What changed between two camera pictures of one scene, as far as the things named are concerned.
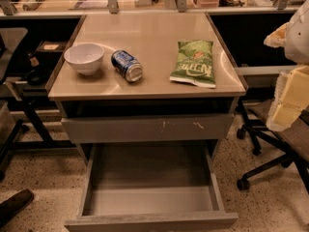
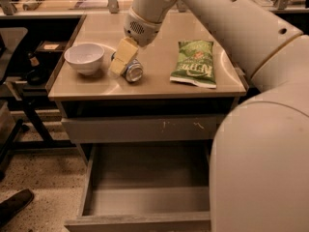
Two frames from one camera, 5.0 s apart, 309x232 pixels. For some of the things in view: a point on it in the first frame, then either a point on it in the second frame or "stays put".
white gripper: (298, 43) -> (144, 30)
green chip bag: (194, 64) stays put
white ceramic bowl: (86, 58) stays put
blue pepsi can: (126, 66) stays put
